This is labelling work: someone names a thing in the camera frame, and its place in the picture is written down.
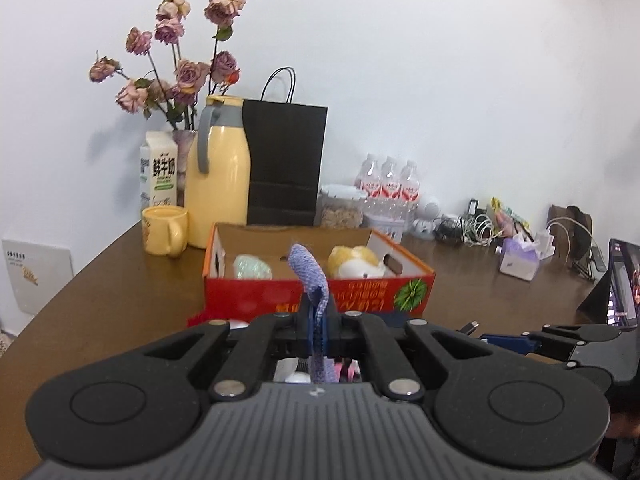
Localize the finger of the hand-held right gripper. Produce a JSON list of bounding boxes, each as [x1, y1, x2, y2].
[[479, 324, 623, 361]]

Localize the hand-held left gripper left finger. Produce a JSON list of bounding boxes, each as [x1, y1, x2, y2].
[[142, 292, 318, 403]]

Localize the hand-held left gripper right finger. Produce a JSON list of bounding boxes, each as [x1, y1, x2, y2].
[[322, 309, 494, 404]]

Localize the orange cardboard box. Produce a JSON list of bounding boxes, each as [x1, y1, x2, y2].
[[201, 222, 437, 318]]

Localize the purple cloth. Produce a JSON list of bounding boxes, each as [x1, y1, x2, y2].
[[287, 242, 337, 386]]

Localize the black tablet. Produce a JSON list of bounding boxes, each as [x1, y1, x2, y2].
[[575, 237, 640, 331]]

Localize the yellow plush toy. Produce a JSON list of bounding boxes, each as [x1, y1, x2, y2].
[[327, 245, 396, 279]]

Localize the purple tissue pack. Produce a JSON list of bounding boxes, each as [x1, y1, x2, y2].
[[499, 236, 546, 280]]

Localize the crumpled clear plastic bag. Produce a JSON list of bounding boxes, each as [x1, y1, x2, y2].
[[232, 254, 273, 281]]

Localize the white charger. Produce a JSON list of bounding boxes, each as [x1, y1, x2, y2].
[[537, 217, 573, 261]]

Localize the white tin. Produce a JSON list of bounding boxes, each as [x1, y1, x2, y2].
[[364, 211, 407, 245]]

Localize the colourful snack packets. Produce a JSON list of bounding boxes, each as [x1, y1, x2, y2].
[[487, 196, 533, 241]]

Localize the clear seed container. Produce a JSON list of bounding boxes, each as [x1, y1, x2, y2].
[[318, 184, 367, 230]]

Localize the brown bag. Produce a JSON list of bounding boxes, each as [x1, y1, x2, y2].
[[547, 204, 593, 261]]

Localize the clear water bottle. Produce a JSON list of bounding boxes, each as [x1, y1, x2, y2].
[[400, 160, 422, 216], [380, 156, 404, 213], [355, 154, 383, 213]]

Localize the yellow thermos jug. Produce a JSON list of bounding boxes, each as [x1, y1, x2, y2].
[[184, 95, 252, 250]]

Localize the black paper bag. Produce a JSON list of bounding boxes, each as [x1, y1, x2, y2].
[[242, 66, 329, 227]]

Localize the yellow mug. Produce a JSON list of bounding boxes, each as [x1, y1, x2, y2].
[[141, 205, 190, 259]]

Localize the glass vase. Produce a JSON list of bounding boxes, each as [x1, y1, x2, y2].
[[172, 129, 198, 208]]

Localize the white milk carton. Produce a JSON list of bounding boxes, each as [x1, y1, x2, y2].
[[139, 131, 179, 209]]

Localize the white panel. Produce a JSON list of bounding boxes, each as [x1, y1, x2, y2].
[[1, 237, 75, 315]]

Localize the dried rose bouquet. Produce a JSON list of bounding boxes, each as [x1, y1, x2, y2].
[[89, 0, 247, 131]]

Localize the tangle of cables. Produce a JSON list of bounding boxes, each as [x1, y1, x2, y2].
[[432, 212, 501, 248]]

